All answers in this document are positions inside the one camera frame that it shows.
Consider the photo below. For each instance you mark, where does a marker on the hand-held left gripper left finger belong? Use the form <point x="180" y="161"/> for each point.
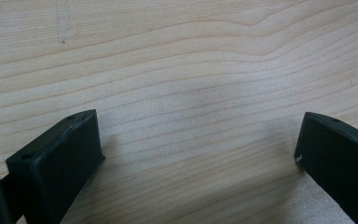
<point x="52" y="174"/>

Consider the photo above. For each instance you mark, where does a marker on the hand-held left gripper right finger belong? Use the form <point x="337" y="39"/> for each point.
<point x="338" y="161"/>

